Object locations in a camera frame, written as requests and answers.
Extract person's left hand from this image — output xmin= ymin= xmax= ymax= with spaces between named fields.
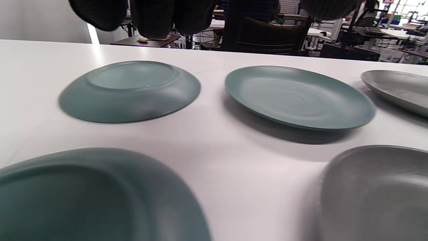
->
xmin=69 ymin=0 xmax=361 ymax=39

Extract teal ceramic plate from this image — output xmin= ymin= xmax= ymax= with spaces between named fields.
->
xmin=59 ymin=61 xmax=201 ymax=124
xmin=0 ymin=148 xmax=212 ymax=241
xmin=225 ymin=65 xmax=377 ymax=131

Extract dark brown chair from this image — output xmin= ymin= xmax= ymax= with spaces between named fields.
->
xmin=234 ymin=17 xmax=313 ymax=56

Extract black keyboard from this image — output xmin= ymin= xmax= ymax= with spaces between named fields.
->
xmin=364 ymin=26 xmax=386 ymax=36

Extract grey ceramic plate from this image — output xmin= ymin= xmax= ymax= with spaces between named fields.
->
xmin=320 ymin=145 xmax=428 ymax=241
xmin=361 ymin=70 xmax=428 ymax=118

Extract small brown table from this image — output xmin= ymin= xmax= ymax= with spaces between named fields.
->
xmin=110 ymin=34 xmax=182 ymax=48

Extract white desk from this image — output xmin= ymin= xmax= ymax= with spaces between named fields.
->
xmin=307 ymin=28 xmax=332 ymax=38

